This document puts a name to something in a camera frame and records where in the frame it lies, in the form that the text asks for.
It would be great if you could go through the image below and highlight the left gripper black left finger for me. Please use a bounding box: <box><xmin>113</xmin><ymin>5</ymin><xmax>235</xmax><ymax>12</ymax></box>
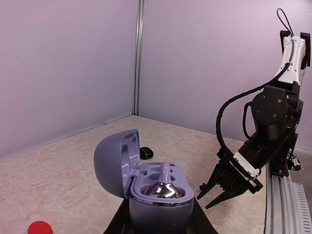
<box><xmin>103</xmin><ymin>199</ymin><xmax>133</xmax><ymax>234</ymax></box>

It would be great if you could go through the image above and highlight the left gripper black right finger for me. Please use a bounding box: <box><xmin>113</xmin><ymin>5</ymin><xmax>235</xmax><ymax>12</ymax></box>
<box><xmin>187</xmin><ymin>198</ymin><xmax>218</xmax><ymax>234</ymax></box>

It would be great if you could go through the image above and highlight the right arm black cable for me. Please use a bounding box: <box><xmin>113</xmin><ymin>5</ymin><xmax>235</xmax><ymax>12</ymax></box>
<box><xmin>214</xmin><ymin>8</ymin><xmax>293</xmax><ymax>161</ymax></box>

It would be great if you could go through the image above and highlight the front aluminium rail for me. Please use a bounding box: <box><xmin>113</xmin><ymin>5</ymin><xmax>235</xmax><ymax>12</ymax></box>
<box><xmin>264</xmin><ymin>164</ymin><xmax>312</xmax><ymax>234</ymax></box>

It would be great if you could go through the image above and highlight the black charging case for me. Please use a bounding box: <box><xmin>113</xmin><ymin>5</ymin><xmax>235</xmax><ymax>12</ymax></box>
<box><xmin>140</xmin><ymin>147</ymin><xmax>154</xmax><ymax>160</ymax></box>

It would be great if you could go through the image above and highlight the purple earbud charging case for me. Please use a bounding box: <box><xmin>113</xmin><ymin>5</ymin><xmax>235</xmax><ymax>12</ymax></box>
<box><xmin>94</xmin><ymin>129</ymin><xmax>194</xmax><ymax>234</ymax></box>

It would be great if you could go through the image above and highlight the red round charging case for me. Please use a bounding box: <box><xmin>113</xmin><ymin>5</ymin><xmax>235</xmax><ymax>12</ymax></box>
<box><xmin>27</xmin><ymin>221</ymin><xmax>53</xmax><ymax>234</ymax></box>

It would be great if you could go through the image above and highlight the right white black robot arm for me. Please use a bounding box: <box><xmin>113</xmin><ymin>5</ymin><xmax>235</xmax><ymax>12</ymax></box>
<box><xmin>199</xmin><ymin>31</ymin><xmax>311</xmax><ymax>208</ymax></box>

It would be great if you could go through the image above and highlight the right aluminium frame post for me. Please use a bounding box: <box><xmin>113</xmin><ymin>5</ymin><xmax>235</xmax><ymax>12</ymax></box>
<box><xmin>132</xmin><ymin>0</ymin><xmax>145</xmax><ymax>116</ymax></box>

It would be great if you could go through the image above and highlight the silver earbud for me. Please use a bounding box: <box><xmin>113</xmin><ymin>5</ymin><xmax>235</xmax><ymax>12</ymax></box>
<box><xmin>142</xmin><ymin>162</ymin><xmax>183</xmax><ymax>199</ymax></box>

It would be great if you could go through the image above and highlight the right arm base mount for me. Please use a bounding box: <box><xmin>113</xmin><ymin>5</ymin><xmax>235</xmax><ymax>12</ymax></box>
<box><xmin>269</xmin><ymin>156</ymin><xmax>302</xmax><ymax>177</ymax></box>

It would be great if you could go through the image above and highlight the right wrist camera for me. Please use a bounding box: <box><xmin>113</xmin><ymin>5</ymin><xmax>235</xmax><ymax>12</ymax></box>
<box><xmin>234</xmin><ymin>151</ymin><xmax>260</xmax><ymax>180</ymax></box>

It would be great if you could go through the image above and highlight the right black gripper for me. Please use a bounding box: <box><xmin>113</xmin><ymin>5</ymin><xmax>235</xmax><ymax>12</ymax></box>
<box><xmin>196</xmin><ymin>148</ymin><xmax>263</xmax><ymax>209</ymax></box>

